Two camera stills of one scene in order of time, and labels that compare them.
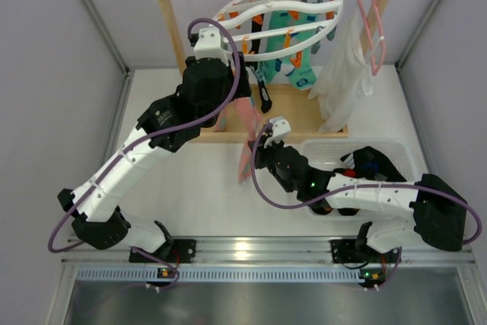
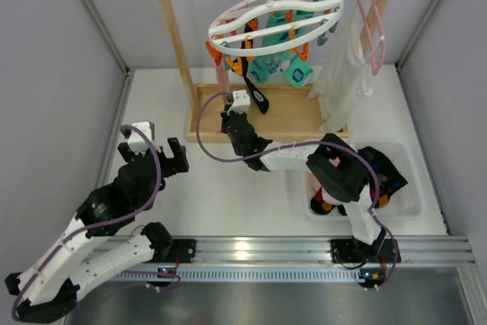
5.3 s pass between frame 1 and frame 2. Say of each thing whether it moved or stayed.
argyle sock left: stayed
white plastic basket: stayed
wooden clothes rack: stayed
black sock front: stayed
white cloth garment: stayed
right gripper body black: moved
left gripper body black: moved
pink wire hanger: stayed
